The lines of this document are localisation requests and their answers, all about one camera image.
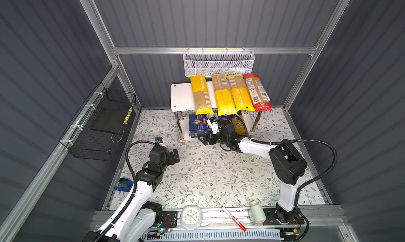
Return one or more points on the blue yellow spaghetti bag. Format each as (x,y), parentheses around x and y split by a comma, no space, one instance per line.
(238,126)

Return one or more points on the black wire basket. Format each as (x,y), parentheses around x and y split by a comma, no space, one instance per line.
(99,133)

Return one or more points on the blue Barilla pasta box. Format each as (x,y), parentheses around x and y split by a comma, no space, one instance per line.
(198,125)

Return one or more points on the red spaghetti bag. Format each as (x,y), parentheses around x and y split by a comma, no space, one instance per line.
(259,97)

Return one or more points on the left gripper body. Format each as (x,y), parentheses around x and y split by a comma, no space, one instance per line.
(169,160)

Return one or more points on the yellow Pastatime bag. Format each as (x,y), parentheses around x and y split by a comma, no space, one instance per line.
(201,95)
(240,93)
(223,96)

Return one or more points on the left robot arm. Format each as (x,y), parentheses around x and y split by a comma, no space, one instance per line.
(136,213)

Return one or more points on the yellow green brush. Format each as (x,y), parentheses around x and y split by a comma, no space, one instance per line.
(126,119)

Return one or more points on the small white bottle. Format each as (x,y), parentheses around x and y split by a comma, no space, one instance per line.
(256,213)

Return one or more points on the floral table mat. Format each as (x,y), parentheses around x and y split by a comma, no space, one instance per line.
(206,176)

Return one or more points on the white slotted cable duct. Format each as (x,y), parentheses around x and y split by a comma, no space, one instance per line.
(210,235)

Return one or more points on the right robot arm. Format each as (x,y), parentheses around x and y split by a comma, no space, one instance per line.
(288,163)

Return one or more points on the white two-tier shelf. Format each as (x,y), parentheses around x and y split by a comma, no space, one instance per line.
(182,100)

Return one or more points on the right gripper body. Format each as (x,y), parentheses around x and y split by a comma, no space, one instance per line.
(221,139)

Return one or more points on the mint alarm clock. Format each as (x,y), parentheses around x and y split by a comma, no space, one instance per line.
(191,217)

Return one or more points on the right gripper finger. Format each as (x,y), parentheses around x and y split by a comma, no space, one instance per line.
(212,136)
(206,141)

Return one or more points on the white wire mesh basket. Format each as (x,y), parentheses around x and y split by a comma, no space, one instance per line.
(212,62)

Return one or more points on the blue object at left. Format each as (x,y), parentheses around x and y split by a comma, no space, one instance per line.
(124,185)

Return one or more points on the blue Barilla spaghetti box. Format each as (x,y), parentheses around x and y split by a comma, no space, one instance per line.
(226,117)

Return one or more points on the red white marker pen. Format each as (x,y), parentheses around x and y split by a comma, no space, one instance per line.
(233,218)

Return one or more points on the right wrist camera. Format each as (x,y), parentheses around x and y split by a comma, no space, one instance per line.
(213,123)

